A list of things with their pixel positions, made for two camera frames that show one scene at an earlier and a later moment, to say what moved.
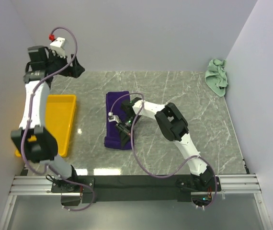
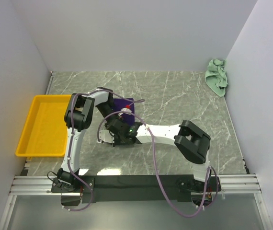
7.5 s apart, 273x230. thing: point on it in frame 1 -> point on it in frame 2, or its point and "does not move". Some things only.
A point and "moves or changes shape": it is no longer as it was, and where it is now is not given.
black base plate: (130, 188) does not move
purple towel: (112, 138) moves or changes shape
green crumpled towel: (216, 78) does not move
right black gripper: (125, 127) -> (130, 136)
